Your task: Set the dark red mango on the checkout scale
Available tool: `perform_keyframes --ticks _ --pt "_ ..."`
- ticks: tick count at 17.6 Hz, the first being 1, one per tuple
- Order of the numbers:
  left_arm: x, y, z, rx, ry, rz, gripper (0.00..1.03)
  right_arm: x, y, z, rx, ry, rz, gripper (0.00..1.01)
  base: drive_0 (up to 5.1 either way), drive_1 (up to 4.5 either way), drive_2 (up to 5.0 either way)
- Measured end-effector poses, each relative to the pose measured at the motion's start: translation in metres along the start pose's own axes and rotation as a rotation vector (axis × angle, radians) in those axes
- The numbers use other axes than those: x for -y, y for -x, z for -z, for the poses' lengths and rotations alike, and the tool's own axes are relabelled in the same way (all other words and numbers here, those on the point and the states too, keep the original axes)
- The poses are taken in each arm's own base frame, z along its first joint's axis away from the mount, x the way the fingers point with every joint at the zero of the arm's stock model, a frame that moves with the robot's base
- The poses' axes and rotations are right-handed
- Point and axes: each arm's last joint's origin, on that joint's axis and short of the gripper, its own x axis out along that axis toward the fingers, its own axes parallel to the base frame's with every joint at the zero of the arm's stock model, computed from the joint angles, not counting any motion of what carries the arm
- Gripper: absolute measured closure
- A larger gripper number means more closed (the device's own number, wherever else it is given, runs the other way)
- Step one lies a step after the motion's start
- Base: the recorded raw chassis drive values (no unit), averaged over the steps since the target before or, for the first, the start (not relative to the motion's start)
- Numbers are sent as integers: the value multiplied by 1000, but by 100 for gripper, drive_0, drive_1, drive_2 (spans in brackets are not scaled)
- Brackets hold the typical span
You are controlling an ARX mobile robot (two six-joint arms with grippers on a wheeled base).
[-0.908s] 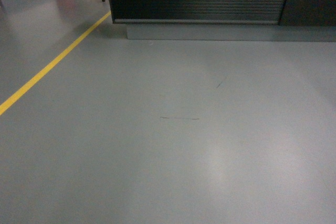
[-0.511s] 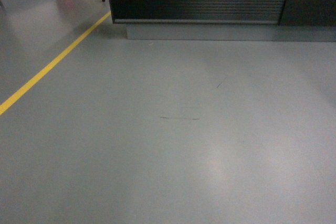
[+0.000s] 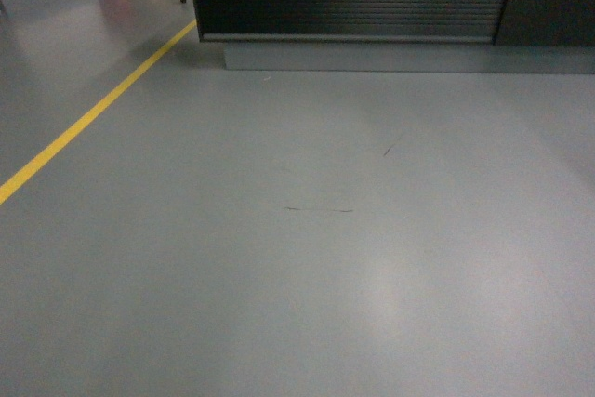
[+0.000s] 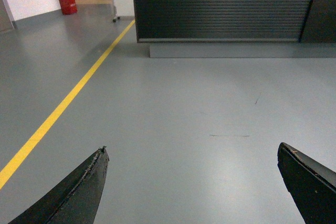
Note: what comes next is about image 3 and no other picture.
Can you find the black checkout counter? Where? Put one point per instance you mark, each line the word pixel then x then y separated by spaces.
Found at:
pixel 435 36

